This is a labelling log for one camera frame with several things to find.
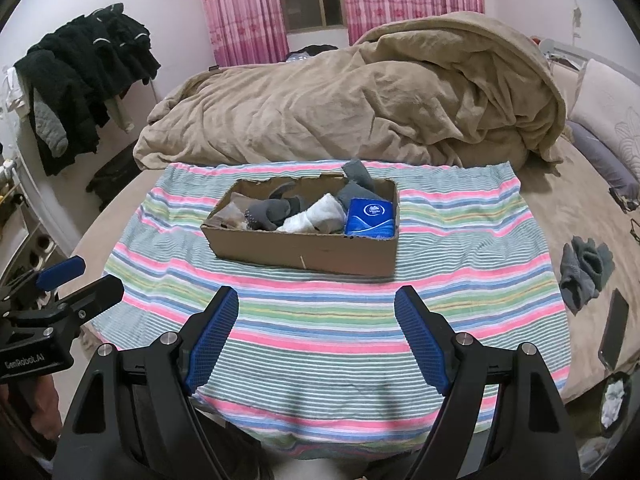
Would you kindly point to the grey pillow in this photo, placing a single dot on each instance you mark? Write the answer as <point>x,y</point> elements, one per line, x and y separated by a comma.
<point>600,160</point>

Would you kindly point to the white storage rack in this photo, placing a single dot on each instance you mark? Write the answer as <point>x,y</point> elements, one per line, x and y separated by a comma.
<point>35,225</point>

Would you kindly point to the beige blanket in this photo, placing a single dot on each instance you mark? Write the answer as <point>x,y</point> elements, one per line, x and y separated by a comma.
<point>350,105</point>

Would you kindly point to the grey gloves on bed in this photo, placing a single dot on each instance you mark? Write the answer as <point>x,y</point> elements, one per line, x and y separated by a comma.
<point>585,270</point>

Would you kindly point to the grey quilted garment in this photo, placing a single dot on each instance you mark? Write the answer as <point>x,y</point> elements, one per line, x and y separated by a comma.
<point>50,130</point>

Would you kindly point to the dark cloth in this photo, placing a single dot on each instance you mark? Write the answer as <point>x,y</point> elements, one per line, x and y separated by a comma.
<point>312,51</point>

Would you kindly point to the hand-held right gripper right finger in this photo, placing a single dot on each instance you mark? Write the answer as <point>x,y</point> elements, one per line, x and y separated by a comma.
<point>420,342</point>

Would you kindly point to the white sock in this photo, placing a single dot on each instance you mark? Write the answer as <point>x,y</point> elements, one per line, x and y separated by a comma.
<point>315,215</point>

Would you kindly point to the white patterned pillow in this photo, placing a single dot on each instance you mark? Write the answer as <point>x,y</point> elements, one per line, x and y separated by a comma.
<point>610,105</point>

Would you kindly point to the bed with beige sheet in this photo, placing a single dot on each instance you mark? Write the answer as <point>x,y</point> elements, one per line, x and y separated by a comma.
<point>550,220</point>

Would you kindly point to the white bed headboard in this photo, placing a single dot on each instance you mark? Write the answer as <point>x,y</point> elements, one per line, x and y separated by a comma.
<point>562,50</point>

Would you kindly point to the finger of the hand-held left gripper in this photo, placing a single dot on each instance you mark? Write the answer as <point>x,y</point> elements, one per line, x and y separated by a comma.
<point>60,272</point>
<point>95,297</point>

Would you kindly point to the blue tissue pack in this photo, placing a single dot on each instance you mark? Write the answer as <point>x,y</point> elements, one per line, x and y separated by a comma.
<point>369,217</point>

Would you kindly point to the grey dotted slipper sock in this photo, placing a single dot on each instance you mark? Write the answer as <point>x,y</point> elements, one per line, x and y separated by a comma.
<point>272,210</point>

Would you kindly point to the dark suitcase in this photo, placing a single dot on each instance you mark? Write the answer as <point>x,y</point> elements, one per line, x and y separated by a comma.
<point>115,180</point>

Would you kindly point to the clear plastic bag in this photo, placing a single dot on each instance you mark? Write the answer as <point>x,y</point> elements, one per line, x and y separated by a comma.
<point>227,216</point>

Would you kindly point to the person's trouser leg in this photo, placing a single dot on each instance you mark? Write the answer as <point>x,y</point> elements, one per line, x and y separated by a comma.
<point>245,450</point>

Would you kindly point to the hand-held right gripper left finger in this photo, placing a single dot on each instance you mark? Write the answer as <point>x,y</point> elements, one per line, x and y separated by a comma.
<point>212,342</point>

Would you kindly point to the pile of black clothes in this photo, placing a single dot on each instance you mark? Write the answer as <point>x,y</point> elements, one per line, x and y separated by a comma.
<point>80,70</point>

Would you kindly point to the person's left forearm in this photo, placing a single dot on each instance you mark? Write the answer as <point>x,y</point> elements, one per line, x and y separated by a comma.
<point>45,402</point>

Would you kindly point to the black trash bin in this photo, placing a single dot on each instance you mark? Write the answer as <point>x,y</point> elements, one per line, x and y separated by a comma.
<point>615,402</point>

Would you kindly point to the cardboard box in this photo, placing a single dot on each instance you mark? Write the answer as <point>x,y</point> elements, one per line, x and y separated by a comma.
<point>300,255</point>

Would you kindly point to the black smartphone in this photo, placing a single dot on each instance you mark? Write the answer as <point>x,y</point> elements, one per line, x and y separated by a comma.
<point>614,330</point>

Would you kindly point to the striped cloth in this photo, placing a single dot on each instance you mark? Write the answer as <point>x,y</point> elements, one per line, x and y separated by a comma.
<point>325,320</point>

